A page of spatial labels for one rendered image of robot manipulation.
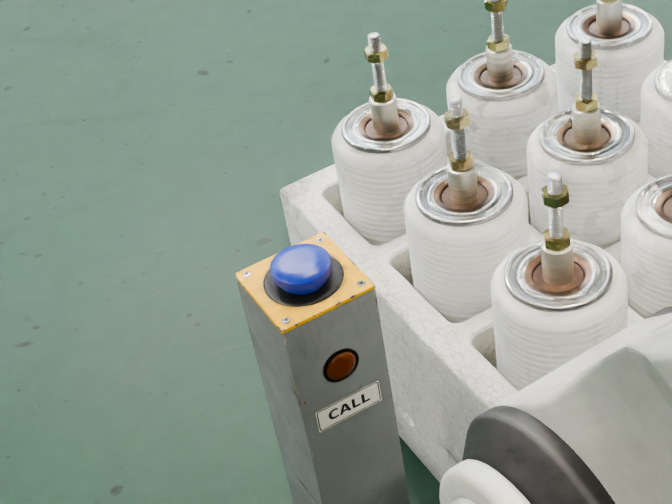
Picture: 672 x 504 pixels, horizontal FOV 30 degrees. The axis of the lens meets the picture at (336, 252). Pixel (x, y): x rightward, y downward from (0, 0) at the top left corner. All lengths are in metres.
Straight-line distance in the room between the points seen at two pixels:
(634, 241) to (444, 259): 0.14
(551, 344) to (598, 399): 0.32
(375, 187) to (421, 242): 0.10
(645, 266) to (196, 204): 0.64
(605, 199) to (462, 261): 0.13
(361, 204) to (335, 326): 0.26
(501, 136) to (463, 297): 0.17
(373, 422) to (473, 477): 0.27
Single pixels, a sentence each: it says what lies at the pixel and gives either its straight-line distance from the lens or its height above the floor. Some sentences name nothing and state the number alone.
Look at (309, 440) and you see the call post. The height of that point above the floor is 0.21.
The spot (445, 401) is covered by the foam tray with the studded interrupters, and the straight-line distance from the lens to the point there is 0.98.
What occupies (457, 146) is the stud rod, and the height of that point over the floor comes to 0.30.
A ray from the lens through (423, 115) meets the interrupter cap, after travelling 1.06.
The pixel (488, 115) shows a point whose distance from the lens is 1.07.
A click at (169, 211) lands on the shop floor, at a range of 1.44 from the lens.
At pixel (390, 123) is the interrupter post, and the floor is 0.26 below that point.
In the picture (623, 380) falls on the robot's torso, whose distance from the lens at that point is 0.54.
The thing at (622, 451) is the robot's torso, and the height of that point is 0.41.
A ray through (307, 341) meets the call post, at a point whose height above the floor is 0.30.
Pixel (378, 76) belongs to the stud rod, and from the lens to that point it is 1.03.
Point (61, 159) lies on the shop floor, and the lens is 1.58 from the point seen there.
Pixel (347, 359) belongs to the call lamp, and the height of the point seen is 0.27.
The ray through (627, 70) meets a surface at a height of 0.23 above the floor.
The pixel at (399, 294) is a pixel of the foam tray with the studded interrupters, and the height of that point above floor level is 0.18.
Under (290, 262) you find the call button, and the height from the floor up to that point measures 0.33.
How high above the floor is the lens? 0.85
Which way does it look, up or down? 40 degrees down
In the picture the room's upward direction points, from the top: 10 degrees counter-clockwise
